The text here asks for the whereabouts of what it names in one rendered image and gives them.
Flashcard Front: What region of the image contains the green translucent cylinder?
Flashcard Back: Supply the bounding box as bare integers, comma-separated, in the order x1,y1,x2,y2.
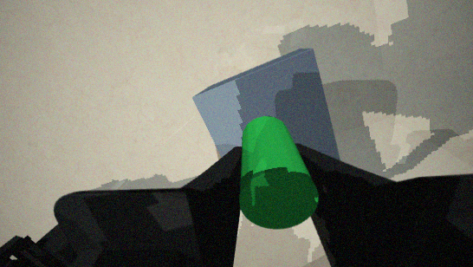
239,116,319,230

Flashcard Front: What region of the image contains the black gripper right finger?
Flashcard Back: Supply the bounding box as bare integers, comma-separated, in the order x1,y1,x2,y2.
295,143,473,267

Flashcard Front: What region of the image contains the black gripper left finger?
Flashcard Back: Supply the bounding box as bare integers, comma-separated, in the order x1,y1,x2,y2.
54,147,242,267

